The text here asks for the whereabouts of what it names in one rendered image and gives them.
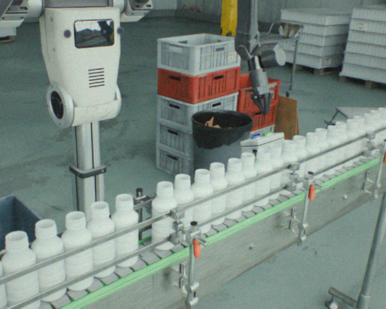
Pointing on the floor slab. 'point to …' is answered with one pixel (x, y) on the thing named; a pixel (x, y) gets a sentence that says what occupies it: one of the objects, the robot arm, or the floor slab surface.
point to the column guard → (228, 18)
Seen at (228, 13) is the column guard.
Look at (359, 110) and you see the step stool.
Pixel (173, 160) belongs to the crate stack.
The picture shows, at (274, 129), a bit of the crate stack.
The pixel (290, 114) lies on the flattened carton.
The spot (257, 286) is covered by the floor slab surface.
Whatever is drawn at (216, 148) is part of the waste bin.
